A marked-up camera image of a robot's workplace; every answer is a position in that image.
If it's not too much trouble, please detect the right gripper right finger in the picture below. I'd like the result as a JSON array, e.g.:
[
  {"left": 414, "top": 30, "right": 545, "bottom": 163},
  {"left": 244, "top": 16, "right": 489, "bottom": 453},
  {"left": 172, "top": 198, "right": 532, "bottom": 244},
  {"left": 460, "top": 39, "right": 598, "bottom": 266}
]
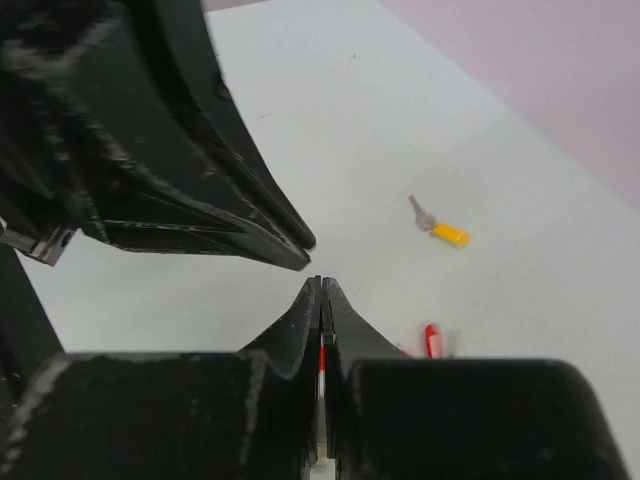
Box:
[{"left": 322, "top": 278, "right": 628, "bottom": 479}]

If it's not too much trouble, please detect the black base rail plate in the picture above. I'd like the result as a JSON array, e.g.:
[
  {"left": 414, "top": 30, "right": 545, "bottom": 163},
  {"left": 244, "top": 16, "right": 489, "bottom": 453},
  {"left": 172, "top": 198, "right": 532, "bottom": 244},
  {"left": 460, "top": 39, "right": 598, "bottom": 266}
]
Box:
[{"left": 0, "top": 245, "right": 63, "bottom": 421}]

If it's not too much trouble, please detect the key with yellow tag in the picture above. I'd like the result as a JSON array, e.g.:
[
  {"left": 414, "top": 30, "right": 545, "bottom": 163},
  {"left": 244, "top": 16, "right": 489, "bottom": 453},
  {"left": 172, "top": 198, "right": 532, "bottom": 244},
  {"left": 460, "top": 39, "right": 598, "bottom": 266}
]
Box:
[{"left": 408, "top": 195, "right": 471, "bottom": 247}]

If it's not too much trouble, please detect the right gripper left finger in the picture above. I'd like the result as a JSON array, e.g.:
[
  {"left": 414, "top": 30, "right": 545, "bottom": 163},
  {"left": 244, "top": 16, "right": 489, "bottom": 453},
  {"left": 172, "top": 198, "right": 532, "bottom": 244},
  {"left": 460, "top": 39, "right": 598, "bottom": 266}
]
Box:
[{"left": 1, "top": 277, "right": 320, "bottom": 479}]

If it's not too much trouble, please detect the red handled keyring holder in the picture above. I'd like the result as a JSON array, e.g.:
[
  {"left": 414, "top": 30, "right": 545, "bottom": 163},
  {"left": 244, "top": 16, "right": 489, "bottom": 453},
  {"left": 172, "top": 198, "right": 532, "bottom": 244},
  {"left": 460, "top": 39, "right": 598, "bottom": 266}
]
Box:
[{"left": 317, "top": 323, "right": 461, "bottom": 400}]

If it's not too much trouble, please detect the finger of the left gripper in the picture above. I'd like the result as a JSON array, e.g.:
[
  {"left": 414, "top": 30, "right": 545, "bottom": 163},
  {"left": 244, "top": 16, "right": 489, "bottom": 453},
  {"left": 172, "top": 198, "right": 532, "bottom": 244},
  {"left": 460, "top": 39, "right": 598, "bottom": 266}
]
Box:
[
  {"left": 99, "top": 1, "right": 316, "bottom": 250},
  {"left": 1, "top": 1, "right": 311, "bottom": 271}
]

